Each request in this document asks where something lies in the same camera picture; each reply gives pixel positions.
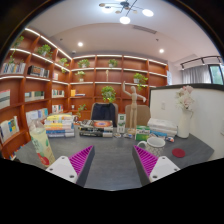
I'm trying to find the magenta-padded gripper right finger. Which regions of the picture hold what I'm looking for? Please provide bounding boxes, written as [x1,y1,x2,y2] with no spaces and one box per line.
[131,144,181,187]

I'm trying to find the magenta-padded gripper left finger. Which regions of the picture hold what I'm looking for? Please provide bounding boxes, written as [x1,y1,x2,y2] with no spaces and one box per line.
[45,144,96,188]

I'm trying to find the yellow drink bottle white cap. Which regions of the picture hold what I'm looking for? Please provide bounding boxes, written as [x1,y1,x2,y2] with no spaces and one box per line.
[28,119,57,168]

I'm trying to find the flat round red coaster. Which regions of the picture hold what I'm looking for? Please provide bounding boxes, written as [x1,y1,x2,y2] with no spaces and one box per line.
[171,147,186,159]

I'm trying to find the white mug triangle pattern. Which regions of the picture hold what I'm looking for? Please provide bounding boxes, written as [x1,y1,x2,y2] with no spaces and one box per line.
[137,136,167,158]

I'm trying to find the green white box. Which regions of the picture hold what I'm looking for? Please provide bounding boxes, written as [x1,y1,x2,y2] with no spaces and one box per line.
[135,125,152,142]

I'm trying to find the stack of white books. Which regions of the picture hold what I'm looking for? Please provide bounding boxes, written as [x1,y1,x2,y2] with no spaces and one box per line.
[147,117,178,138]

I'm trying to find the stack of colourful books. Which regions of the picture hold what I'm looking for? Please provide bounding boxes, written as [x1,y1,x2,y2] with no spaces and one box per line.
[44,113,76,139]

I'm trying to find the white vase with pale flowers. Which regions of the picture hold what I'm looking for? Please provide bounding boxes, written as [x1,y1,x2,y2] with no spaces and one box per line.
[174,85,196,139]

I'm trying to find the stack of dark books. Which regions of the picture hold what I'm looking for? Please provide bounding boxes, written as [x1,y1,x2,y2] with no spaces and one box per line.
[78,119,115,138]

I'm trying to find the tan chair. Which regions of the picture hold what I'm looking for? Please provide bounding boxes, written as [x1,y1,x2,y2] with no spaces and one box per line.
[124,104,152,128]

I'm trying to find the small green white carton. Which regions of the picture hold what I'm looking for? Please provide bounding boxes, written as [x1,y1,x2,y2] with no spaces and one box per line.
[116,113,127,135]

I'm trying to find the wooden artist mannequin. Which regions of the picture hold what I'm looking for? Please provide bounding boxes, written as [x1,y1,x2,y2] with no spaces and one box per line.
[121,80,147,132]

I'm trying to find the dark office chair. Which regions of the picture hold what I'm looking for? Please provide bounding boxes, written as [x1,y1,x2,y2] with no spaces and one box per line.
[90,102,118,124]

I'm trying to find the wooden shelf unit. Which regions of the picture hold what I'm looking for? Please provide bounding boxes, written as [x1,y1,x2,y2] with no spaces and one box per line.
[0,27,169,160]

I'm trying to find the grey curtain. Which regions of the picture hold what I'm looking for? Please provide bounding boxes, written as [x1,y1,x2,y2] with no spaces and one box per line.
[181,64,212,85]

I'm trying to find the window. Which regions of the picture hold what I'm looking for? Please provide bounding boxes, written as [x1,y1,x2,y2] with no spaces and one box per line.
[208,63,224,86]

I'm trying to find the ceiling air vent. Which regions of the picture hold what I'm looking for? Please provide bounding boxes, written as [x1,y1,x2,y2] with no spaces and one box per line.
[133,24,158,35]

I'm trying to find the multi-bulb ceiling lamp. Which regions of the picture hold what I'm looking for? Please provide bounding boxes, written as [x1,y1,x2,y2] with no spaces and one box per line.
[98,0,155,25]

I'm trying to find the black track light rail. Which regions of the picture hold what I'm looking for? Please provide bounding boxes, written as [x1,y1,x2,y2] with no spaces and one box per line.
[179,55,223,70]

